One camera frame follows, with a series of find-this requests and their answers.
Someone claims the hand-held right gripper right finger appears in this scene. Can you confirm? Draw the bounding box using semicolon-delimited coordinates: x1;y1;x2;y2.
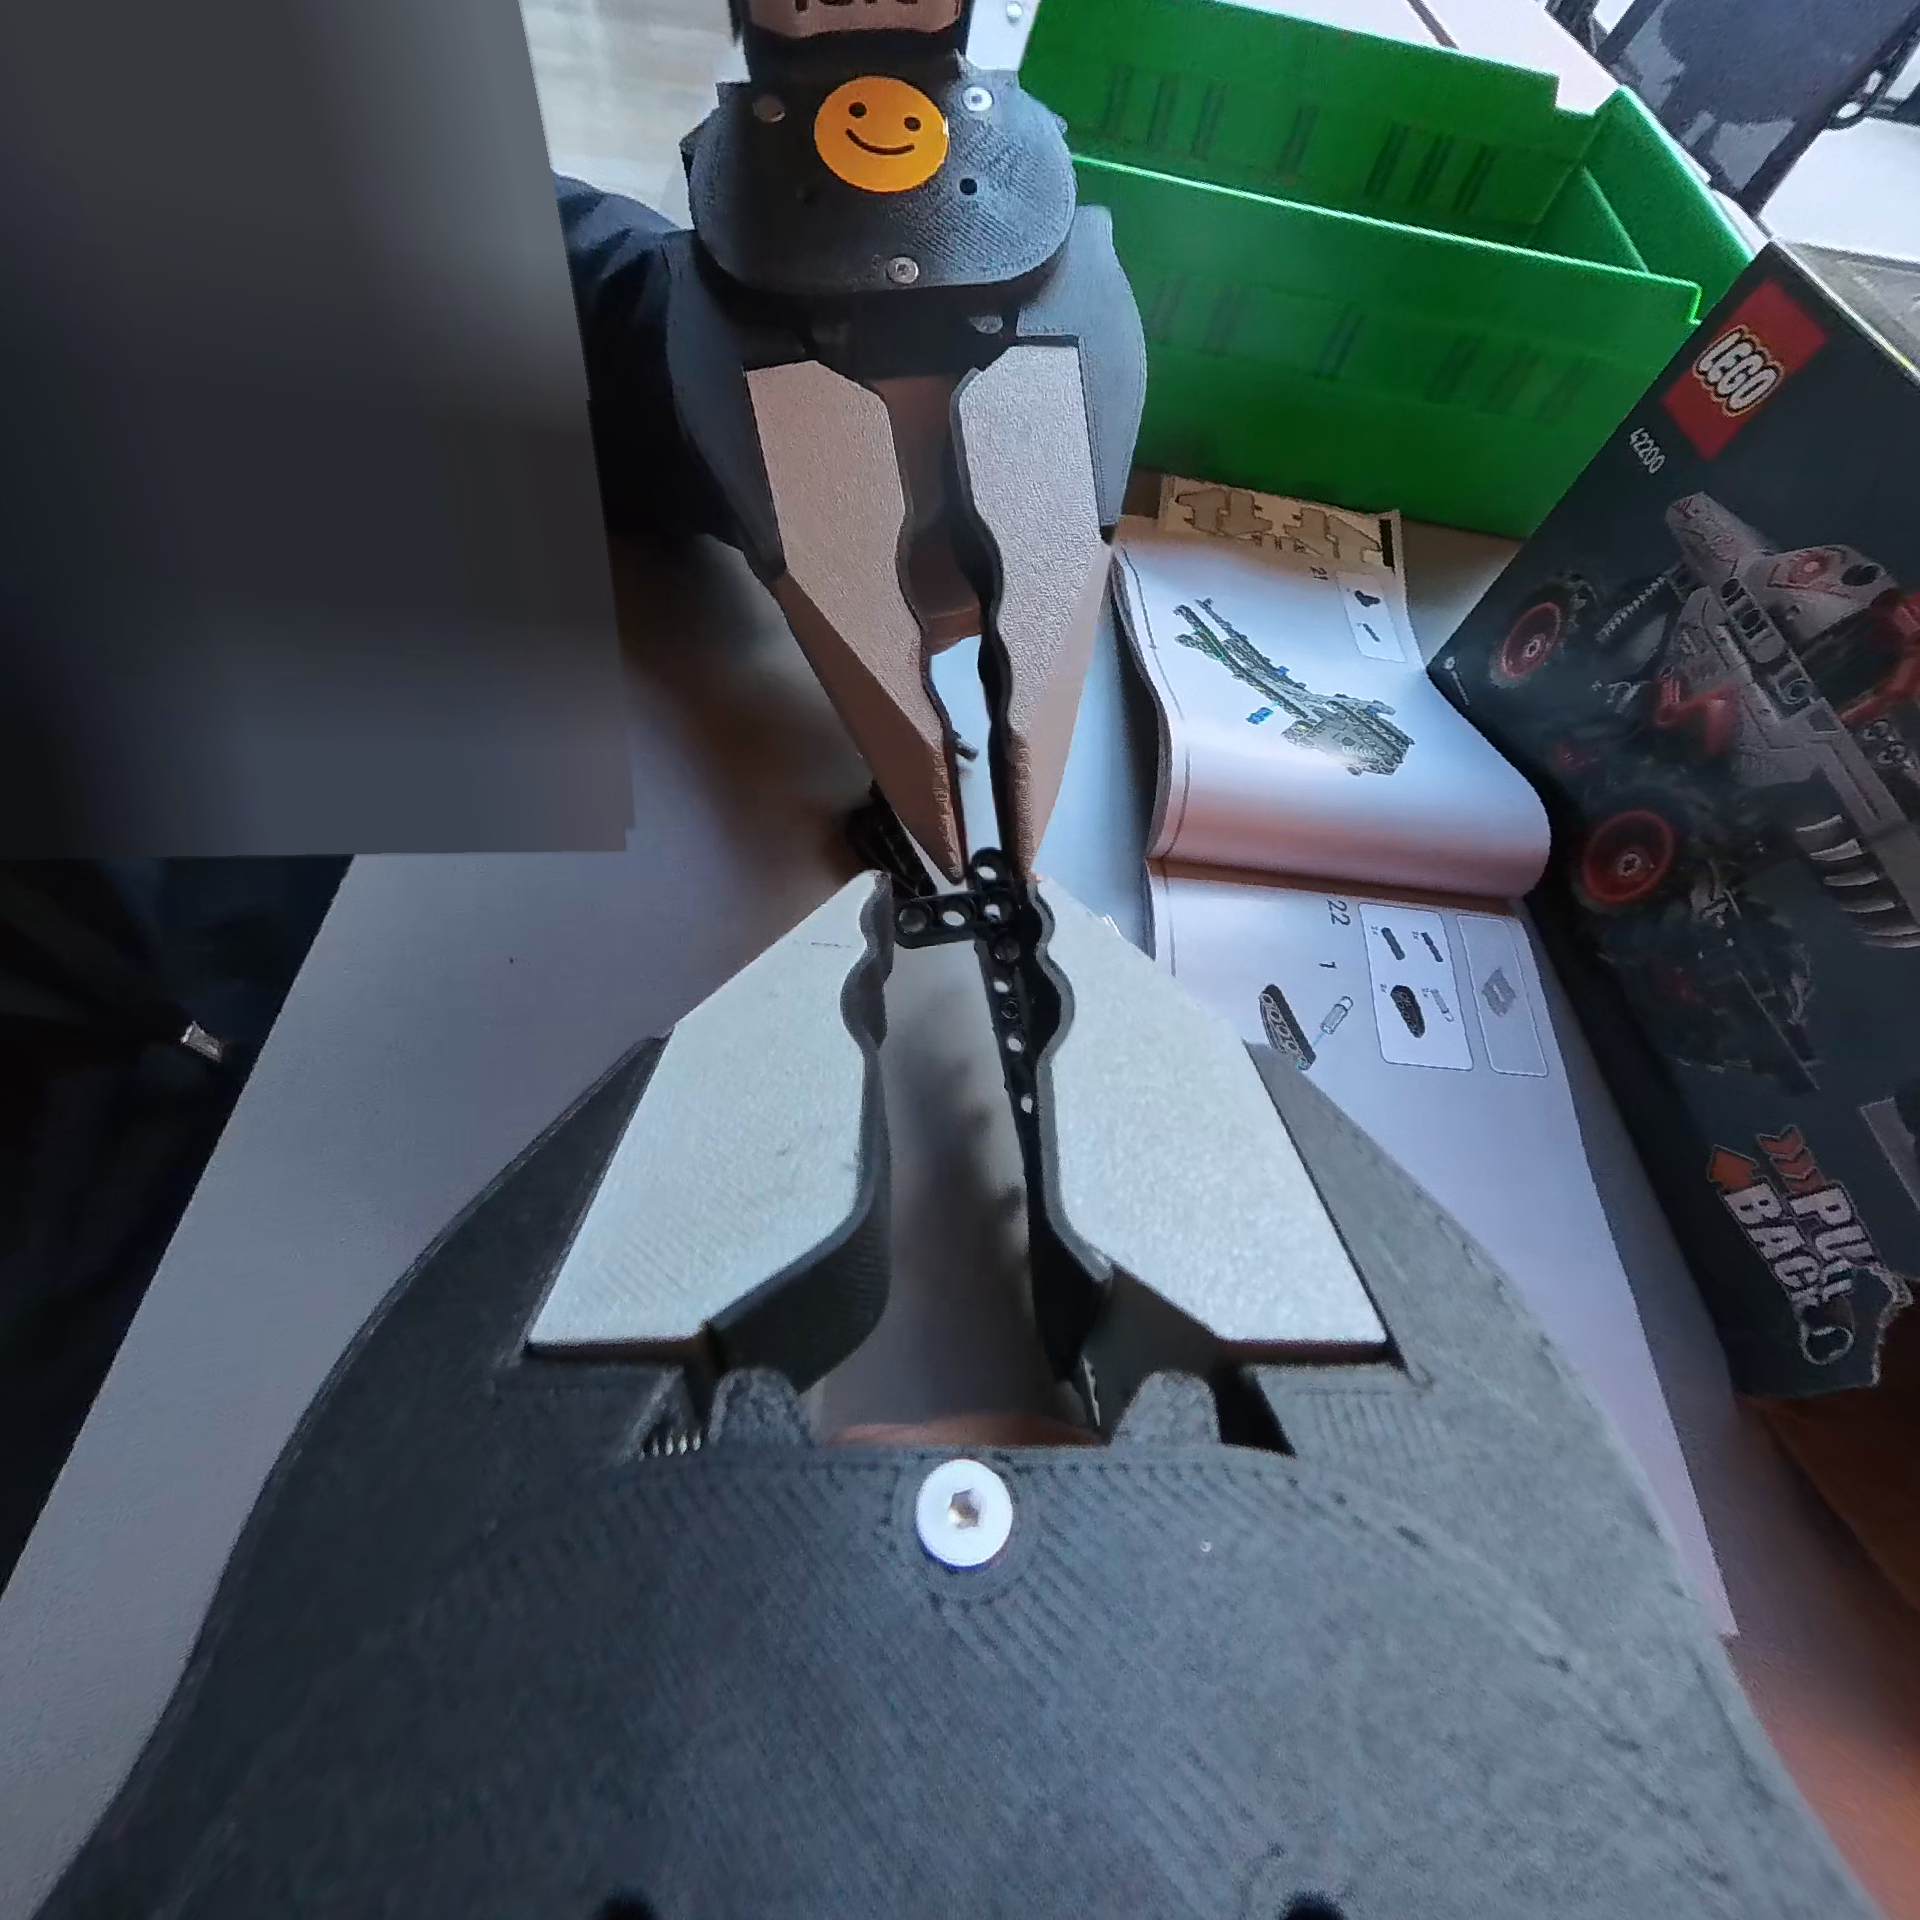
1028;873;1388;1388

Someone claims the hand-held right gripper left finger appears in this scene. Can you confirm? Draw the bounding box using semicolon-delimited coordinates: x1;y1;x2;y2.
529;867;901;1388

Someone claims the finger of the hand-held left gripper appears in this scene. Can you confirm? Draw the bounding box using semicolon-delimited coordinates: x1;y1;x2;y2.
953;342;1113;886
744;351;968;886

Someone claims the black lego chassis assembly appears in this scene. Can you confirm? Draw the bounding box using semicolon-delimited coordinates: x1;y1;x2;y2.
891;841;1120;1432

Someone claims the person's left forearm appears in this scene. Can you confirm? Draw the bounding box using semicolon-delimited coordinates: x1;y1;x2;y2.
560;174;768;541

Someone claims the beige cutout cardboard sheet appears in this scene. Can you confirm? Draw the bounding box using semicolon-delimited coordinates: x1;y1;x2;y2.
1160;472;1409;579

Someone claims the open instruction booklet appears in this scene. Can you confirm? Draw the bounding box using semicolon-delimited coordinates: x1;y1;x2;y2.
1111;539;1741;1636

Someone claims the green plastic bin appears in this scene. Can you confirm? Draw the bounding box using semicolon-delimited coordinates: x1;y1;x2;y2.
1018;0;1752;537

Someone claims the person's dark clothing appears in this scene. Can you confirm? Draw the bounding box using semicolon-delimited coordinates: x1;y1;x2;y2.
0;857;354;1577

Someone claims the dark toy truck box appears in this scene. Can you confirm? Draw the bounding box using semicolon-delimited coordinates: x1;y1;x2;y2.
1423;239;1920;1399

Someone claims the black chair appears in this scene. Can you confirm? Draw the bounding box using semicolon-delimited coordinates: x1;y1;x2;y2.
1592;0;1920;240

